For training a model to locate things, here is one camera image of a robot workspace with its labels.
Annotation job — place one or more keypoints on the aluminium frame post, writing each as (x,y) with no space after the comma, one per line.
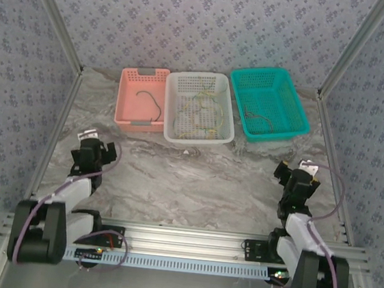
(354,47)
(56,16)

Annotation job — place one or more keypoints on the aluminium side rail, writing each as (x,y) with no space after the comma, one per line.
(63,110)
(330,138)

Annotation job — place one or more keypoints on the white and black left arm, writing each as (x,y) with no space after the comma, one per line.
(77,190)

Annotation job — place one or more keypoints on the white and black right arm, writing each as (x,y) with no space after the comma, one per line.
(298,227)

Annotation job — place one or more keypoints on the teal perforated plastic basket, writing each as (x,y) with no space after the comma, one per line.
(273,90)

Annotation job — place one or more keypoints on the white perforated plastic basket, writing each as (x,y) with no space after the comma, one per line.
(184,88)

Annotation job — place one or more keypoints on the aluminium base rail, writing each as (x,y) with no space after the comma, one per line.
(185,241)

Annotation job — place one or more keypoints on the black controller board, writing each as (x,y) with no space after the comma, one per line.
(87,255)
(281,277)

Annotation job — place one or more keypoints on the pink perforated plastic basket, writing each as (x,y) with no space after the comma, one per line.
(140,83)

